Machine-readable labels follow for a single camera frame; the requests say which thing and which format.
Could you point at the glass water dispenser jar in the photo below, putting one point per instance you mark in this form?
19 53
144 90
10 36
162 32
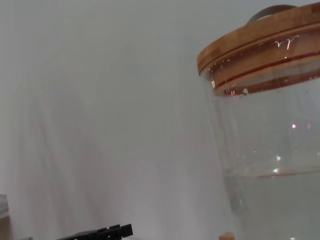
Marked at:
270 150

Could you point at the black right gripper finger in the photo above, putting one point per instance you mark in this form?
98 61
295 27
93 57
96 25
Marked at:
105 233

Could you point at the wooden dispenser stand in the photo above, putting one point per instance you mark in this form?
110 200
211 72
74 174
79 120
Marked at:
226 236

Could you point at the wooden jar lid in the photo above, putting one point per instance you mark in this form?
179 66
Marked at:
250 50

